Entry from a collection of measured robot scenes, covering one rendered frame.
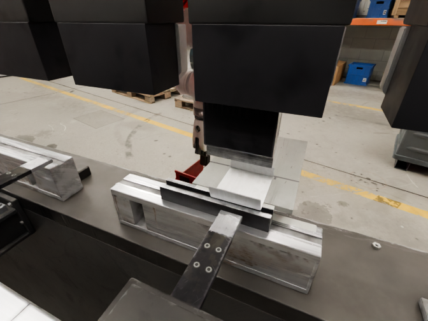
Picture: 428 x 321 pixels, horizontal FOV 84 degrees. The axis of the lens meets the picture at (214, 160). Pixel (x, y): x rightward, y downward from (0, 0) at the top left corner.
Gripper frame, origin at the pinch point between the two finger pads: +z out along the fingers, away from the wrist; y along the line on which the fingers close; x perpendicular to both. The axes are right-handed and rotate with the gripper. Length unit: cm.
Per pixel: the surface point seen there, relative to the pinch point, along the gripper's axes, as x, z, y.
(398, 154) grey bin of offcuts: -86, 52, 204
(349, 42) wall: 12, -47, 616
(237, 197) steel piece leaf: -27.5, -15.5, -33.3
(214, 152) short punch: -22.8, -21.7, -33.2
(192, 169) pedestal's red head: 4.5, 4.8, -1.4
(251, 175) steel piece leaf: -25.8, -14.2, -23.9
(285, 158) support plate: -29.2, -14.9, -13.9
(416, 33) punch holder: -42, -38, -32
